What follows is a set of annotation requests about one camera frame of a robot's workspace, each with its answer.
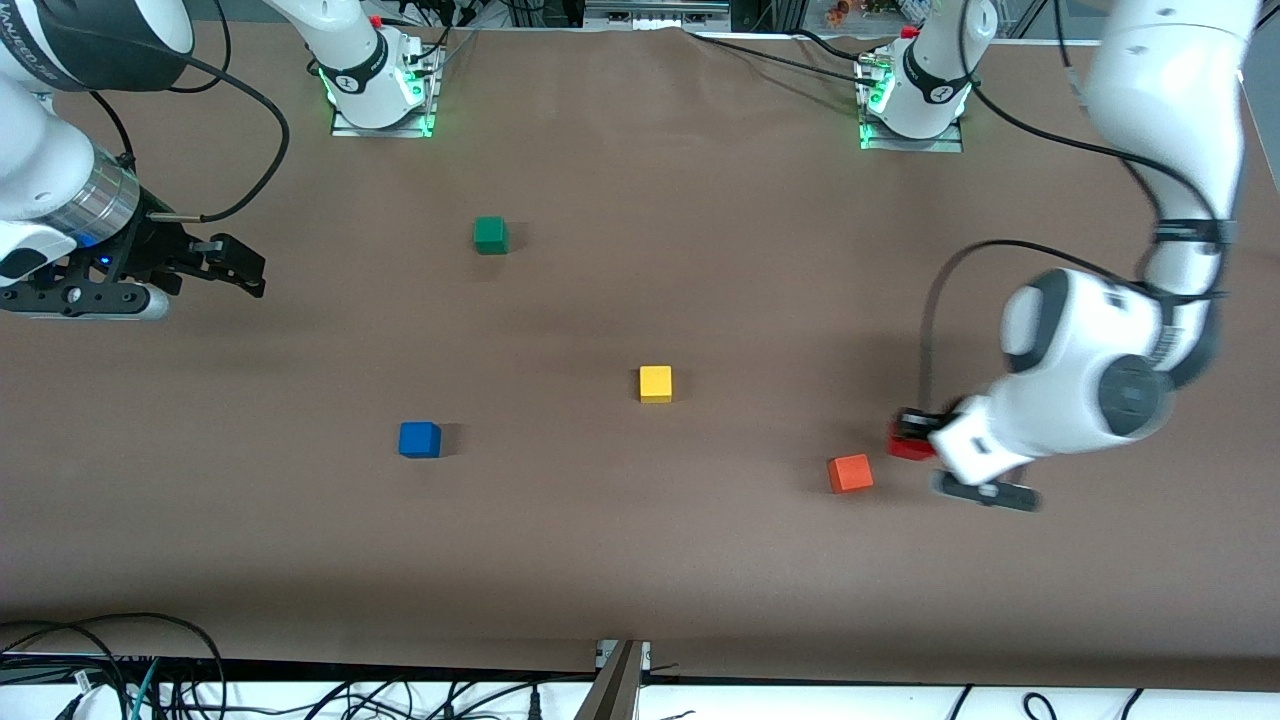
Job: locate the red wooden block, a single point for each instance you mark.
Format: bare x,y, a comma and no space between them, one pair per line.
905,448

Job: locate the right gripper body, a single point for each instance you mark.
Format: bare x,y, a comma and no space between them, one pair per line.
150,247

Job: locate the aluminium profile post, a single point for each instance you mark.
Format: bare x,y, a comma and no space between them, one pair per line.
612,690

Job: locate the green wooden block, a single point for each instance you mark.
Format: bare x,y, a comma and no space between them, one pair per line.
489,235

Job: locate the yellow wooden block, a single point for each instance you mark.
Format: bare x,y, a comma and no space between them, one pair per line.
655,384

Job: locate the blue wooden block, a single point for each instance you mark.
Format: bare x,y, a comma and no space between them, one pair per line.
419,440

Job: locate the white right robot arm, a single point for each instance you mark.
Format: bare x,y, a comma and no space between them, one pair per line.
30,150

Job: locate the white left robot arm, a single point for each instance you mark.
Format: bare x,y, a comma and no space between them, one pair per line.
1080,340

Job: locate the orange wooden block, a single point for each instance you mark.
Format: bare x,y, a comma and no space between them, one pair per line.
850,473

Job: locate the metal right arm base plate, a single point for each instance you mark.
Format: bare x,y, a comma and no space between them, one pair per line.
425,110

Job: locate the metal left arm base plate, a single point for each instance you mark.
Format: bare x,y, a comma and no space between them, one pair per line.
870,135

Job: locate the silver rail behind table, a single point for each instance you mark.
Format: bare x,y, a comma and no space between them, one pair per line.
655,12

